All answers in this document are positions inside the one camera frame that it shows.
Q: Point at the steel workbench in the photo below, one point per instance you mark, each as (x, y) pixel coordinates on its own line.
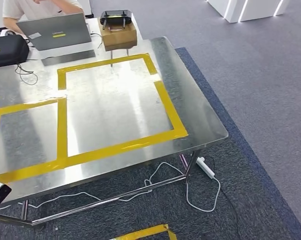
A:
(190, 109)

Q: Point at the white power strip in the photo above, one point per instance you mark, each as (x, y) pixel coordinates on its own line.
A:
(205, 168)

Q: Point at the brown cardboard box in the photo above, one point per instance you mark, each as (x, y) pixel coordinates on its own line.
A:
(117, 38)

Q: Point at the black remote controller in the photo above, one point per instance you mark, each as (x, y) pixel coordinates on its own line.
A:
(115, 15)

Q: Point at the grey laptop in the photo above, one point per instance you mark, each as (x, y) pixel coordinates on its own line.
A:
(55, 31)

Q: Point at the white lit platform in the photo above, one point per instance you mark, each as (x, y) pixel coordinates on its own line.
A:
(255, 10)

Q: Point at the person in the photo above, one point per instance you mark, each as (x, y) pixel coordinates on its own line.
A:
(27, 8)

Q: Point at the black carrying case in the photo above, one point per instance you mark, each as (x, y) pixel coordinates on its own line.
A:
(7, 51)

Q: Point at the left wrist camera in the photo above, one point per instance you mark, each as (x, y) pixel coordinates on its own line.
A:
(0, 197)

